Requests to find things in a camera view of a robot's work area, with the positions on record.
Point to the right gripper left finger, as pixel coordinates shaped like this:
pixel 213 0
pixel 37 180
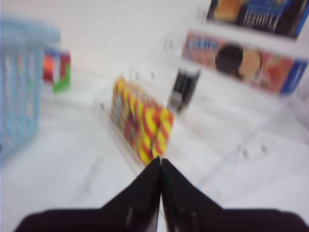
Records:
pixel 135 209

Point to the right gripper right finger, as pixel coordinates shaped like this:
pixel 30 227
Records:
pixel 187 209

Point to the black white tissue pack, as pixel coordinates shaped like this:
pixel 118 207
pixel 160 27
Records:
pixel 183 89

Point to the light blue plastic basket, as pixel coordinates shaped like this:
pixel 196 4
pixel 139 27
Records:
pixel 22 44

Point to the red yellow striped snack bag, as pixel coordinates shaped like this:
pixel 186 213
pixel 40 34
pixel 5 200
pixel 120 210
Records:
pixel 144 123

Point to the right clear acrylic shelf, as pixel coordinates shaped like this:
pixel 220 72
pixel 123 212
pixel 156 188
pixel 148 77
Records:
pixel 228 123

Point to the blue orange sandwich cookie box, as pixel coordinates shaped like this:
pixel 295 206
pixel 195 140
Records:
pixel 249 64

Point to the multicolour puzzle cube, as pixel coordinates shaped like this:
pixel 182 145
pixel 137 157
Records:
pixel 56 68

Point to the black Franzzi biscuit box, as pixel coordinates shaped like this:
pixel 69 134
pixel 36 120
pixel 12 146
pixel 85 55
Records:
pixel 282 17

